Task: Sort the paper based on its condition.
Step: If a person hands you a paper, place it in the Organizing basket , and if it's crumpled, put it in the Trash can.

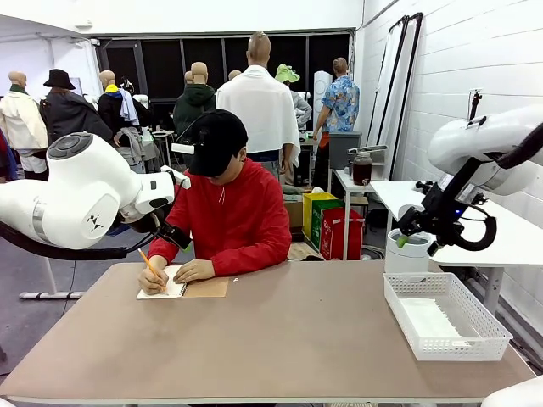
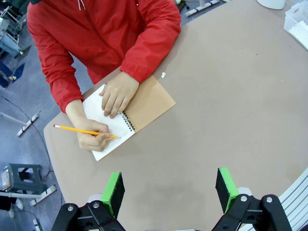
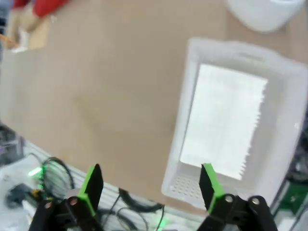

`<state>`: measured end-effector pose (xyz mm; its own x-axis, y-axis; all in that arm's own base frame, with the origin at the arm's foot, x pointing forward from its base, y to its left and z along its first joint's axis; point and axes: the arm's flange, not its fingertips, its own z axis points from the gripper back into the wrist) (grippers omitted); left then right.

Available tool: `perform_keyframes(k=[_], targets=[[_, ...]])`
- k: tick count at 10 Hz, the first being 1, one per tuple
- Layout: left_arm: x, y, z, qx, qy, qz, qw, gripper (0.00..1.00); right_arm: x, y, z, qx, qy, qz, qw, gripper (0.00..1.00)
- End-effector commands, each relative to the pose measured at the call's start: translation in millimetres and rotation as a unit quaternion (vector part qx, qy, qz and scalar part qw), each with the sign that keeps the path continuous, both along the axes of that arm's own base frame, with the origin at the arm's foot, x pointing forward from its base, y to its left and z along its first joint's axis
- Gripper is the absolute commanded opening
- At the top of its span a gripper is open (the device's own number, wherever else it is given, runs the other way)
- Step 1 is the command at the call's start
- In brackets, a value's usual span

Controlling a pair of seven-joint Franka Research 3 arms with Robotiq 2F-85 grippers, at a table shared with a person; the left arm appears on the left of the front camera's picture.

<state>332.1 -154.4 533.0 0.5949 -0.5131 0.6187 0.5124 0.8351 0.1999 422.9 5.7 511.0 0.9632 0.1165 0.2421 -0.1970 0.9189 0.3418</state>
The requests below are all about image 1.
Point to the person's left forearm red sleeve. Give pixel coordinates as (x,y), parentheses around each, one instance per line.
(250,260)

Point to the small white table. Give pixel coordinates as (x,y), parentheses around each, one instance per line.
(344,180)

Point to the black cap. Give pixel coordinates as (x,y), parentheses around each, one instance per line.
(220,135)

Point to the spiral notebook with brown cover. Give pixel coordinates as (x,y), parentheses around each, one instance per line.
(208,288)

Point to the beige floor mat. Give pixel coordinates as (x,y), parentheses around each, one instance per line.
(305,252)

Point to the red shopping bag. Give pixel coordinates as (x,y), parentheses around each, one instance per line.
(335,237)

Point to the large white side table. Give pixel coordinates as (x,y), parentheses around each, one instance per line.
(522,237)

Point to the mannequin with white cape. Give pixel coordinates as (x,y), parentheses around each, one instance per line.
(254,106)

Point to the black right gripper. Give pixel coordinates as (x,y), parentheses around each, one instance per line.
(443,216)

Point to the black tripod stand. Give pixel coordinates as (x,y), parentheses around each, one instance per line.
(474,108)

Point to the dark red blue garment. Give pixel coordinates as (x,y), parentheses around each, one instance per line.
(6,157)

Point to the brown cardboard box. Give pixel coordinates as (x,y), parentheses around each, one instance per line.
(295,214)

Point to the white head-mounted camera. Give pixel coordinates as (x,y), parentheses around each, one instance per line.
(183,148)

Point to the green shopping bag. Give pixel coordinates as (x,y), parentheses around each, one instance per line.
(318,220)

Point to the mannequin in blue floral shirt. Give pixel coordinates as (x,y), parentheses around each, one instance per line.
(341,106)

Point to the grey plastic bin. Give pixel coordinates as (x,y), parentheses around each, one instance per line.
(343,146)

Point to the white tower fan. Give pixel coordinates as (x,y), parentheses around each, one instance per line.
(322,91)

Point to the bare beige mannequin head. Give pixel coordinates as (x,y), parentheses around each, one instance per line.
(234,75)
(188,77)

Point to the yellow green box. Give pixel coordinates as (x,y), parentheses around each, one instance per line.
(307,212)

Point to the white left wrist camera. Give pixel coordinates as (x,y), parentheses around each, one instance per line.
(180,177)

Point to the mannequin with green hat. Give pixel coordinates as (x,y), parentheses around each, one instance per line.
(286,74)

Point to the black framed white panel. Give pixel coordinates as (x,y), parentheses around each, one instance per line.
(386,93)
(403,93)

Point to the white metal stand base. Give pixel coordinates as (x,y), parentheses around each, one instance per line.
(51,295)

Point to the mannequin in cream jacket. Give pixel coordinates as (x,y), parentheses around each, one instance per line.
(21,123)

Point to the grey garment on rack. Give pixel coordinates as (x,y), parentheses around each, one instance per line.
(133,146)

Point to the person's right forearm red sleeve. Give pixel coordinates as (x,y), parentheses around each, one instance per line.
(165,250)

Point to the grey metal tray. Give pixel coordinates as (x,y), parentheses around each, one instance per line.
(377,149)

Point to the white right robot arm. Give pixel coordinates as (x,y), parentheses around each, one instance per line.
(458,140)

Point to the mannequin with black hat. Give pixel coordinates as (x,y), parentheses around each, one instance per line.
(68,114)

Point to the person's right hand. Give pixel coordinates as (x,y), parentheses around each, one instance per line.
(152,277)

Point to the white round trash can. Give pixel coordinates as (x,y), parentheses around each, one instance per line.
(405,260)

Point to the glass jar with dark liquid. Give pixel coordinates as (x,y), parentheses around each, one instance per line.
(362,171)

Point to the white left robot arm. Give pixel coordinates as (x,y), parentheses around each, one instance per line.
(85,191)

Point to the mannequin with yellow collar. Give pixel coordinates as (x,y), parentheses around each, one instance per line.
(110,110)

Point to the person's left hand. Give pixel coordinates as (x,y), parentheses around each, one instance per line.
(195,271)

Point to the mannequin in dark green jacket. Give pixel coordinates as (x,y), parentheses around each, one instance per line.
(193,106)

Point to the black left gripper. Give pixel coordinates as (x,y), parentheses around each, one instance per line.
(176,236)

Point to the white paper sheet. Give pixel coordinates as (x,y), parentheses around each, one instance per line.
(428,320)

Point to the person in red hoodie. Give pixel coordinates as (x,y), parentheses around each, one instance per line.
(242,224)

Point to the grey-green cloth pile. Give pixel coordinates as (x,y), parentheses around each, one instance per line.
(301,194)

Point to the orange pencil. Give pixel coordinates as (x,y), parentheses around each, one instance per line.
(146,259)

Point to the white plastic mesh basket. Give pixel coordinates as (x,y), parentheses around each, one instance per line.
(462,354)

